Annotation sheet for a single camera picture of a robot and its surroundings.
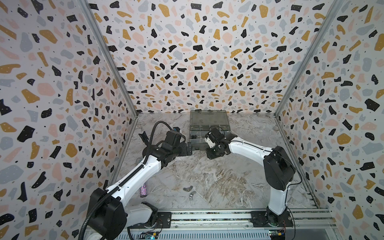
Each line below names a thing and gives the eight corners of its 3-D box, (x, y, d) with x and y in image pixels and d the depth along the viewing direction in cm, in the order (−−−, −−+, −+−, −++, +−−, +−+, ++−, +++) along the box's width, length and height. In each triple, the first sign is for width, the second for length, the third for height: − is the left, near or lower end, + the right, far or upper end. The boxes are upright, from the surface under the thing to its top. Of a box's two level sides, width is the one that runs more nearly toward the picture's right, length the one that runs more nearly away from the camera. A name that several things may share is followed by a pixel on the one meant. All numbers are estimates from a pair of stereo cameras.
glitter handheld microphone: (141, 198, 82) (139, 196, 80) (141, 187, 86) (139, 185, 83) (147, 196, 83) (145, 194, 80) (146, 186, 87) (145, 184, 84)
